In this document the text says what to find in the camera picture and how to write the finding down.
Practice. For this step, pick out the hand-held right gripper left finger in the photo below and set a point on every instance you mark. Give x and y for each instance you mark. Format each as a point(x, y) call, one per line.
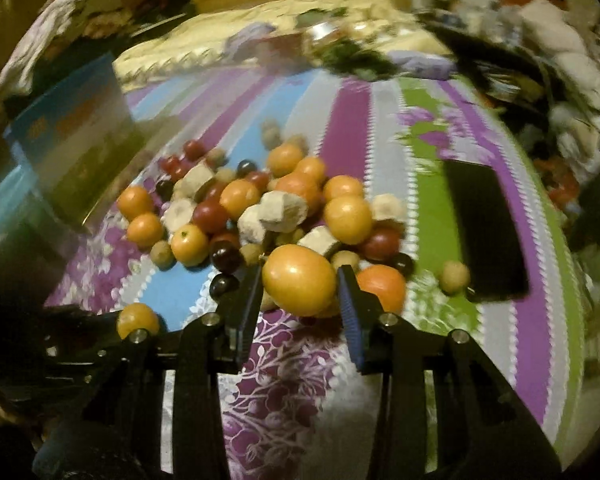
point(250, 302)

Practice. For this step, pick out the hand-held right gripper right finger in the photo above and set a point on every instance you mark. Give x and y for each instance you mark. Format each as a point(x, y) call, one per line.
point(351, 310)

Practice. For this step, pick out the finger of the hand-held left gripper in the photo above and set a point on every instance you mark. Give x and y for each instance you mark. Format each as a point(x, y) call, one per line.
point(85, 330)

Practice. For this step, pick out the dark purple grape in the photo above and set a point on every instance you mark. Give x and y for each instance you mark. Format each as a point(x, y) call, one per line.
point(401, 264)
point(164, 189)
point(226, 256)
point(221, 286)
point(246, 167)

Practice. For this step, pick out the large orange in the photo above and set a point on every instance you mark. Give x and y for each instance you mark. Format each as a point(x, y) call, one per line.
point(300, 277)

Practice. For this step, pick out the light blue plastic basket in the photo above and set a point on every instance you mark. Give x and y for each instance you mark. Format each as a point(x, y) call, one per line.
point(5, 205)

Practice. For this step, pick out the heap of small oranges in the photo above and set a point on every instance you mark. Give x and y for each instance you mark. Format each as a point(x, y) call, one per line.
point(347, 217)

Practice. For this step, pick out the heap of pale banana chunks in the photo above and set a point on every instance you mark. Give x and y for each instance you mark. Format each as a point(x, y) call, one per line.
point(282, 210)

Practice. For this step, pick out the striped floral bed sheet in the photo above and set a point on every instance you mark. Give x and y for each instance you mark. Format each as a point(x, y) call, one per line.
point(430, 195)

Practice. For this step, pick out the blue cardboard box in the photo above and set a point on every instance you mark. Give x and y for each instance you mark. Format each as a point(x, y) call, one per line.
point(75, 130)

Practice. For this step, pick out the black smartphone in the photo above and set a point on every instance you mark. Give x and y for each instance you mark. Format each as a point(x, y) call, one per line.
point(485, 230)

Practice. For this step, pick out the pale cloth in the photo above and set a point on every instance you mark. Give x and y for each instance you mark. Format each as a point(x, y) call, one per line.
point(45, 30)

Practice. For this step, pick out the cream quilt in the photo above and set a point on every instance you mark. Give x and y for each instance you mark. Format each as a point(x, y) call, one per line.
point(280, 20)

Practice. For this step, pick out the dark clothes pile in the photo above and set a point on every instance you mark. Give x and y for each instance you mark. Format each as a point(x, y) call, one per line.
point(130, 5)

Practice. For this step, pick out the pile of pale clothes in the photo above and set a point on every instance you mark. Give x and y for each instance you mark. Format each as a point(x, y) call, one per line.
point(565, 50)

